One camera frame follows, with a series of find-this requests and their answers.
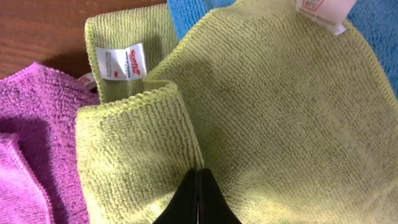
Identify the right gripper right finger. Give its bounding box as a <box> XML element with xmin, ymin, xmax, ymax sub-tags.
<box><xmin>198</xmin><ymin>169</ymin><xmax>241</xmax><ymax>224</ymax></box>

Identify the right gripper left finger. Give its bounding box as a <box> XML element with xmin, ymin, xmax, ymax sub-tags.
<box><xmin>153</xmin><ymin>169</ymin><xmax>198</xmax><ymax>224</ymax></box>

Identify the lime green microfiber cloth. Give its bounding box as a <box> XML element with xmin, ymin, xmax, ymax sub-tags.
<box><xmin>76</xmin><ymin>1</ymin><xmax>397</xmax><ymax>223</ymax></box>

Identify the purple microfiber cloth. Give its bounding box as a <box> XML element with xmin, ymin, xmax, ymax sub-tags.
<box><xmin>1</xmin><ymin>63</ymin><xmax>98</xmax><ymax>223</ymax></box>

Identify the green cloth under pile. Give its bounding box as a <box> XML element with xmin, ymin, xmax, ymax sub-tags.
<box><xmin>85</xmin><ymin>4</ymin><xmax>178</xmax><ymax>103</ymax></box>

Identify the blue microfiber cloth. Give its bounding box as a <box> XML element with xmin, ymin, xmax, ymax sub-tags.
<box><xmin>167</xmin><ymin>0</ymin><xmax>397</xmax><ymax>93</ymax></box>

